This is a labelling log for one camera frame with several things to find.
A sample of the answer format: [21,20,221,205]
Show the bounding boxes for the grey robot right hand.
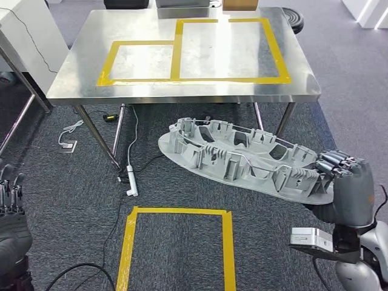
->
[304,149,377,229]

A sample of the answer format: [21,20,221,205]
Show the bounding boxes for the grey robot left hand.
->
[0,162,33,276]

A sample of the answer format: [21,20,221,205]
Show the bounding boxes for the grey plastic wheel hubcap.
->
[158,117,335,206]

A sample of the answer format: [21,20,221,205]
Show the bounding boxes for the grey roll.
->
[0,71,17,86]

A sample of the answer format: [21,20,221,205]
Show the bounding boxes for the white power strip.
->
[125,164,139,198]

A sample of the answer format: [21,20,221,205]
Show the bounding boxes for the white partition panel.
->
[342,0,388,30]

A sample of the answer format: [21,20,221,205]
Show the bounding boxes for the black round stool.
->
[281,7,305,35]

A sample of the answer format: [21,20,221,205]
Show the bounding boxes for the white desk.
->
[0,0,69,97]

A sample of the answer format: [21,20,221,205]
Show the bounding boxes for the brown cardboard box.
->
[222,0,259,12]

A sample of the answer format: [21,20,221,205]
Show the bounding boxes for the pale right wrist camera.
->
[289,227,335,255]

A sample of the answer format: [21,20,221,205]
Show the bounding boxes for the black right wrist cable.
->
[312,256,333,291]

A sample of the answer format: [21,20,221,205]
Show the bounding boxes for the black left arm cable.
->
[45,263,115,291]

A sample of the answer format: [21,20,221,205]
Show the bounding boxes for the black floor cable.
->
[100,153,165,268]

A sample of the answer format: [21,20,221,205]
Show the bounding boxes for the white floor cable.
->
[57,119,85,147]

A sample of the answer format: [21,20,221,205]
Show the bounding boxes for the white power strip cable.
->
[128,105,139,167]

